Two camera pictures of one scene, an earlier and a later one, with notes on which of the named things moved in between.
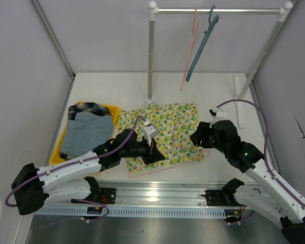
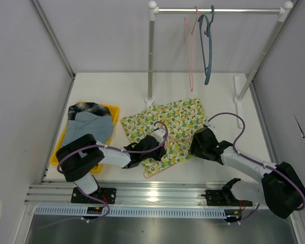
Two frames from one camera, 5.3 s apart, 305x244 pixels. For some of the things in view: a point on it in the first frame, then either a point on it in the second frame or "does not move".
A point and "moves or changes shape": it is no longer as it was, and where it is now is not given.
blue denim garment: x=88 y=131 does not move
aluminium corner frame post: x=56 y=42 does not move
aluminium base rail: x=145 y=192 does not move
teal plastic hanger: x=202 y=43 to x=208 y=33
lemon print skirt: x=169 y=126 moves or changes shape
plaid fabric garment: x=96 y=109 does not move
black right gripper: x=201 y=133 to x=194 y=149
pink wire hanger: x=201 y=154 to x=145 y=174
